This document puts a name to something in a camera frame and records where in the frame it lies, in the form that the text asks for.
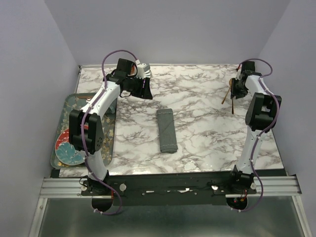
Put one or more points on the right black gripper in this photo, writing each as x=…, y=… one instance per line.
x=234, y=93

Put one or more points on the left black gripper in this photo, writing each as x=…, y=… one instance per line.
x=144, y=92

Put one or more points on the gold spoon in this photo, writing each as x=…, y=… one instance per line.
x=229, y=90

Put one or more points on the grey cloth napkin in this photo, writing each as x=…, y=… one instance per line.
x=166, y=131

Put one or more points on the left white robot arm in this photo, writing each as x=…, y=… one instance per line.
x=85, y=125

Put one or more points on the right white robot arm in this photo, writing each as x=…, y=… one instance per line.
x=260, y=118

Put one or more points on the red and black cup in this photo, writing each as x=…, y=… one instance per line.
x=134, y=70

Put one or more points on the green floral tray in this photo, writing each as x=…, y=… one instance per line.
x=77, y=101

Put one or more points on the red and blue plate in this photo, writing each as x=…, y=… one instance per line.
x=65, y=152

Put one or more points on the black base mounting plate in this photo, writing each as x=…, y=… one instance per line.
x=171, y=189

